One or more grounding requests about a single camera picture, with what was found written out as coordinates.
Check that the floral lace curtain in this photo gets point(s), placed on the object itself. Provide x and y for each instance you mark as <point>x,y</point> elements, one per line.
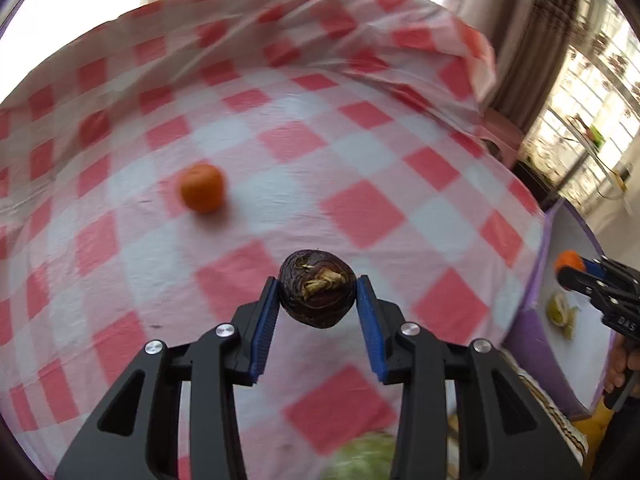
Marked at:
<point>591,115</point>

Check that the dark brown water chestnut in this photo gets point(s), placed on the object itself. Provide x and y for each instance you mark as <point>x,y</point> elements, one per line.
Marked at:
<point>316,288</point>

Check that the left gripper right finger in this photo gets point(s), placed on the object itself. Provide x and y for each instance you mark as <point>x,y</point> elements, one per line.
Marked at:
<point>504,433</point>

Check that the purple rimmed cardboard box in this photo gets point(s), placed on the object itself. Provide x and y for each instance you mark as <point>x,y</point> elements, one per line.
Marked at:
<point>557,336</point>

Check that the large orange tangerine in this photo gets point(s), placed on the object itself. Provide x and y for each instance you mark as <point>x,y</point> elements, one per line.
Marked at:
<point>569,260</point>

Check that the red white checkered tablecloth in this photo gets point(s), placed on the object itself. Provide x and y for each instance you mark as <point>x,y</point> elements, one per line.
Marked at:
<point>340,125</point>

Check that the person's right hand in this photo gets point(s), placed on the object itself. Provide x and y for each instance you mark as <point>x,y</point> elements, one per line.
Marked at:
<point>620,359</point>

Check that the green wrapped fruit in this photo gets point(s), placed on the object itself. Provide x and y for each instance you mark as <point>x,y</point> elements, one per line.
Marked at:
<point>367,457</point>

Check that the pink curtain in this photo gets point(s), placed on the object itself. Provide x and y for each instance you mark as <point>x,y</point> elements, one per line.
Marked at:
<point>530,39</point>

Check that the green fruit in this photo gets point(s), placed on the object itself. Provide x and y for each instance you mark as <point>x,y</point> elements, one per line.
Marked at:
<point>561,314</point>
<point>367,457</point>

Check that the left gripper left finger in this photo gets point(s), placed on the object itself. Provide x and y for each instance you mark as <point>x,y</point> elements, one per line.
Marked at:
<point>133,433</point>

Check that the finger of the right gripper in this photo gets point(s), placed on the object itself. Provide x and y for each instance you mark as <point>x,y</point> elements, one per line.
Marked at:
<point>594,288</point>
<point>612,271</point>

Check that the small orange tangerine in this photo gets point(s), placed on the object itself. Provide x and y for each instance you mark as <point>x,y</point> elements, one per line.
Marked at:
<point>202,188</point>

